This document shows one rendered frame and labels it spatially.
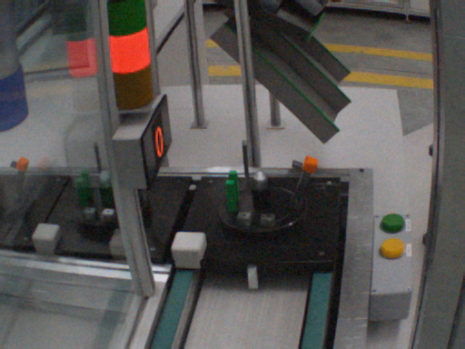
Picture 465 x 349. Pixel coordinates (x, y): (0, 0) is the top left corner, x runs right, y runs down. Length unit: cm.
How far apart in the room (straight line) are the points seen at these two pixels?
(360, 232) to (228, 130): 61
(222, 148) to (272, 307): 61
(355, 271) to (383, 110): 75
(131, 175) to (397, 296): 42
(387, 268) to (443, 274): 90
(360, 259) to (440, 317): 92
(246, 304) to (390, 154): 61
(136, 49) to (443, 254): 72
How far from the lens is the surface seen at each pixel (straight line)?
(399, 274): 111
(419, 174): 156
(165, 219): 125
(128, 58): 90
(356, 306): 106
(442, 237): 21
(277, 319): 110
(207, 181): 133
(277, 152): 163
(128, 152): 92
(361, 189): 132
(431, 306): 23
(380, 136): 169
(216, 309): 113
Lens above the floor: 165
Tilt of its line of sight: 30 degrees down
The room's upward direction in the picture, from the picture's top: 5 degrees counter-clockwise
